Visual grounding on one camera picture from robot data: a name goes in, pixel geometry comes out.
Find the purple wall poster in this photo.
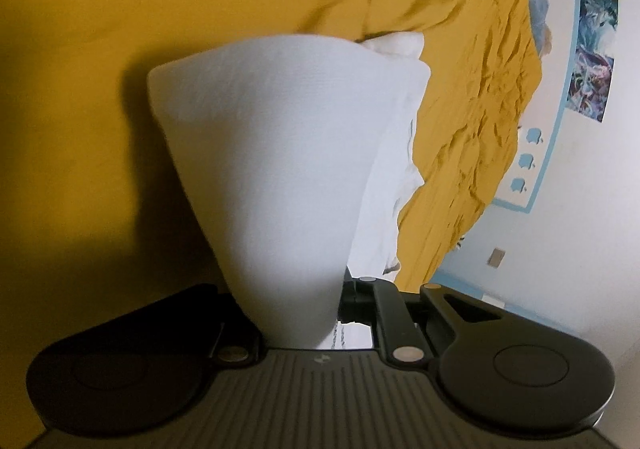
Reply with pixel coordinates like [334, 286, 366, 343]
[566, 46, 615, 123]

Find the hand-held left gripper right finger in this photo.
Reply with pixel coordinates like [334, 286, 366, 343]
[337, 276, 501, 370]

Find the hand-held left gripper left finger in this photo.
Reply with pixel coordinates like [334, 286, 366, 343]
[165, 283, 265, 367]

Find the mustard yellow blanket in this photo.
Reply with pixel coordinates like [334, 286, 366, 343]
[0, 0, 544, 435]

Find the white small garment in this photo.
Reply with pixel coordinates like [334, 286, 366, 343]
[146, 32, 432, 351]

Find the white blue-bordered wall panel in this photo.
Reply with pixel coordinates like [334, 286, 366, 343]
[492, 0, 583, 215]

